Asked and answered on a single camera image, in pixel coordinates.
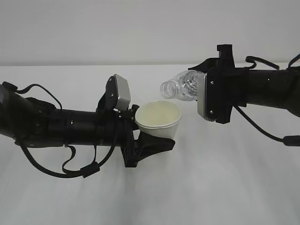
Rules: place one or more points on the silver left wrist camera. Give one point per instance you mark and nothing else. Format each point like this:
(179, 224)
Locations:
(116, 96)

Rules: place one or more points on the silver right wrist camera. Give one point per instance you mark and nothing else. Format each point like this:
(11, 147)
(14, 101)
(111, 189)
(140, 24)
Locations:
(224, 89)

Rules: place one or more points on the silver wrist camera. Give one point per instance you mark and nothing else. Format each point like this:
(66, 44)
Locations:
(224, 89)
(116, 96)

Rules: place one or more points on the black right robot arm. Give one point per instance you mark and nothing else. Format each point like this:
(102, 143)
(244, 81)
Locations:
(267, 85)

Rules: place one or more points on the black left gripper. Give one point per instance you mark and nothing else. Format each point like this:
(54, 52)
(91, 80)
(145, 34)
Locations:
(147, 145)

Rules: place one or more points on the white paper cup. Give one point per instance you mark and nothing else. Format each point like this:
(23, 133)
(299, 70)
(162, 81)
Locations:
(159, 118)

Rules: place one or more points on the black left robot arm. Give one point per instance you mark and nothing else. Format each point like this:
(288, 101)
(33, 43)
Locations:
(33, 123)

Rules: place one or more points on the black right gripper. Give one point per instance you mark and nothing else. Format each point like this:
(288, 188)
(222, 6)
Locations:
(223, 66)

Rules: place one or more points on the clear water bottle green label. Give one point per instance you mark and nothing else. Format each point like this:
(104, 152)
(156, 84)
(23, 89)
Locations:
(184, 86)

